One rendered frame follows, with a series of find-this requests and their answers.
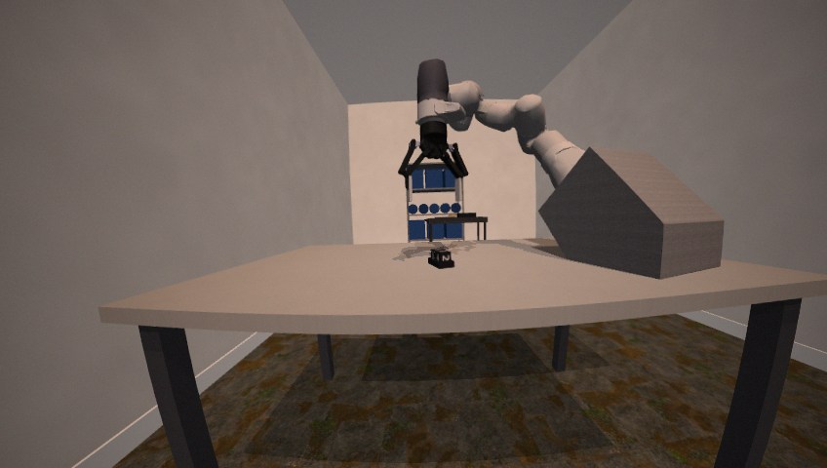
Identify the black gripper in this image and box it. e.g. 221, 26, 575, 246
398, 121, 468, 202

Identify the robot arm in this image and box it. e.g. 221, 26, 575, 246
415, 58, 585, 189

